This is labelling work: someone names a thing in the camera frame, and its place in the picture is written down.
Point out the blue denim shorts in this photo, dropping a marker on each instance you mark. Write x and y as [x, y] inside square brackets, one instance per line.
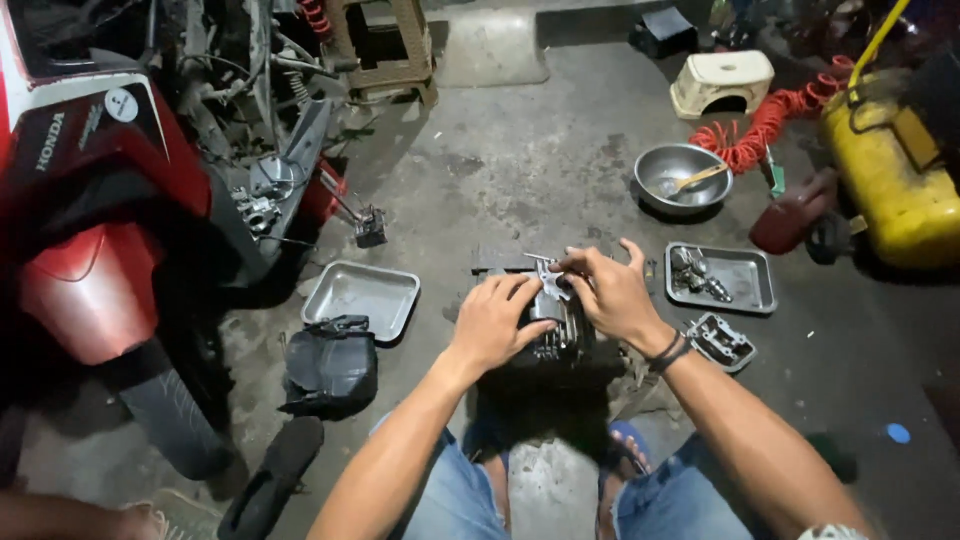
[450, 502]

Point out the heap of metal engine parts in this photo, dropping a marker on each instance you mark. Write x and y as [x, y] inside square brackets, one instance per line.
[694, 274]

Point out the black plastic motorcycle cover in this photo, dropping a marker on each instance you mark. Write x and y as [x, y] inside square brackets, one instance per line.
[330, 371]

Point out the brown plastic stool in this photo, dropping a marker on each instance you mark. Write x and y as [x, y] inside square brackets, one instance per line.
[390, 45]

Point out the metal tray with parts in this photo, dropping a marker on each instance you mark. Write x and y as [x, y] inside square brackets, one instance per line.
[739, 281]

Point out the black box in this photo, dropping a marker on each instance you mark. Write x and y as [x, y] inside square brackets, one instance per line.
[664, 30]

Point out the long black rubber part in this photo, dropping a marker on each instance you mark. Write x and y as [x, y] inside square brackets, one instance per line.
[274, 480]

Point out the red motorcycle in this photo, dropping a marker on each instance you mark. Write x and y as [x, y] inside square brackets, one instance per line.
[97, 225]

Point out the black wrist bands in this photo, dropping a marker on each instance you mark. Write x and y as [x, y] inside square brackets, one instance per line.
[670, 352]

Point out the small white metal gasket piece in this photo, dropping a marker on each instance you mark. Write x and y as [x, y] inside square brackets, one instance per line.
[550, 286]

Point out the silver carburetor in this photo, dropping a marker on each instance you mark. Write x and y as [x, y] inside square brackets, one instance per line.
[259, 212]

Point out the yellow air compressor tank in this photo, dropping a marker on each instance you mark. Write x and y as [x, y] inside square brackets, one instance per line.
[892, 172]

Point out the dark red fuel can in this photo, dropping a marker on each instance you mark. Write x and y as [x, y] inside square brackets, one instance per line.
[791, 214]

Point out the grey finned engine cylinder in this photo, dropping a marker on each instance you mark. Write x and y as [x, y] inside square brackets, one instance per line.
[561, 343]

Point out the empty metal tray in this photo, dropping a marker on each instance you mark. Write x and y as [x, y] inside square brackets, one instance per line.
[360, 294]

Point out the grey cylinder head cover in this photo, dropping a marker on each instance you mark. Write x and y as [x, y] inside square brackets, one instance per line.
[721, 343]

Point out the black part with metal rod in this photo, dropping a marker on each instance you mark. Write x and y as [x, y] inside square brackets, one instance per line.
[370, 225]

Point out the person's right hand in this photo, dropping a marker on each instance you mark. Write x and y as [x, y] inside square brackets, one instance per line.
[619, 296]

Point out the person's left hand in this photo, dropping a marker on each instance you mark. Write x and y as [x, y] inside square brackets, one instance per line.
[487, 326]

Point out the blue plastic cap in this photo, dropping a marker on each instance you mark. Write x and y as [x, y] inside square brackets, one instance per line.
[898, 433]

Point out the steel bowl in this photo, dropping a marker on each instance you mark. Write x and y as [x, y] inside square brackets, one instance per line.
[679, 184]

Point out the white plastic stool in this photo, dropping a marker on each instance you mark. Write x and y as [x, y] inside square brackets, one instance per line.
[720, 79]

